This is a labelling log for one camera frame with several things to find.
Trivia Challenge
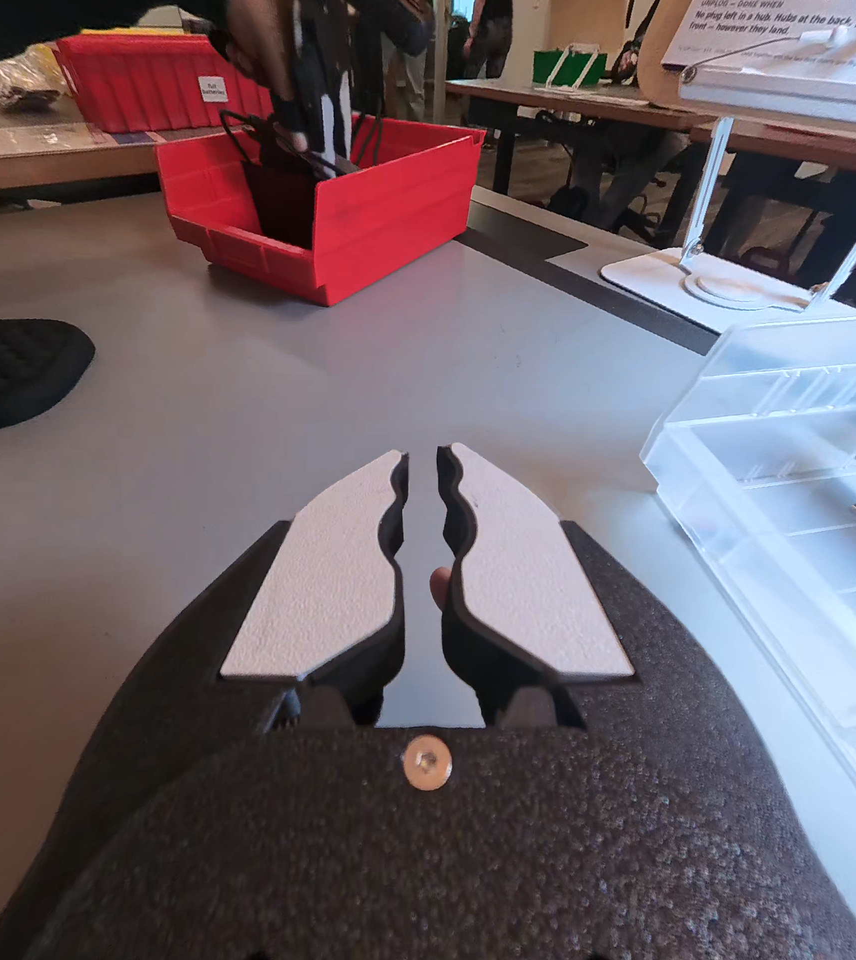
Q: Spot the small red plastic bin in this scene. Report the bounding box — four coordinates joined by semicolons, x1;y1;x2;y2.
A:
155;114;486;309

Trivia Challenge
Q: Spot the clear plastic bin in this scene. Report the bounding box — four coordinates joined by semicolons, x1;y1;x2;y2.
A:
638;307;856;860

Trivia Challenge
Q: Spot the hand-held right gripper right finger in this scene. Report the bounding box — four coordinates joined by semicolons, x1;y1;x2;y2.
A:
435;441;636;702

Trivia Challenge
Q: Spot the white document stand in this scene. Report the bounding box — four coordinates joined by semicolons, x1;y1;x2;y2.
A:
599;112;856;336

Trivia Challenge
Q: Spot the wood edged side table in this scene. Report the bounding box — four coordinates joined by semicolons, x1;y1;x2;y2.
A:
0;112;174;198

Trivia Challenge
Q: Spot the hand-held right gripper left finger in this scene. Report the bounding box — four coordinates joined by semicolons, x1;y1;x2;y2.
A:
218;448;409;699

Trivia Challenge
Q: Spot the black wrist rest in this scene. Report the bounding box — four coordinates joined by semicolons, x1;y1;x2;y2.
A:
0;318;97;438

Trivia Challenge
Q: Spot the green bin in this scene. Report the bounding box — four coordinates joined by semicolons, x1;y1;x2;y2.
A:
531;43;610;91

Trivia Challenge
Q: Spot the person's left hand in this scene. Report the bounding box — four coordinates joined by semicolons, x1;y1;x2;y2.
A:
206;0;301;102

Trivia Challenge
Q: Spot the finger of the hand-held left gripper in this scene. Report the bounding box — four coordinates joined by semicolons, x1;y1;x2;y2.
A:
319;82;357;180

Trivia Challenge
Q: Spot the long wooden table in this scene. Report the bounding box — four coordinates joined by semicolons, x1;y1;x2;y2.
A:
444;78;856;181

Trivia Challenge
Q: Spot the large red plastic bin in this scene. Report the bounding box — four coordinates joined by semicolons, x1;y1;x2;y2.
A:
51;31;279;136

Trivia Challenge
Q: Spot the person's left forearm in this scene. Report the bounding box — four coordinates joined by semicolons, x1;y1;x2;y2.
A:
0;0;234;82

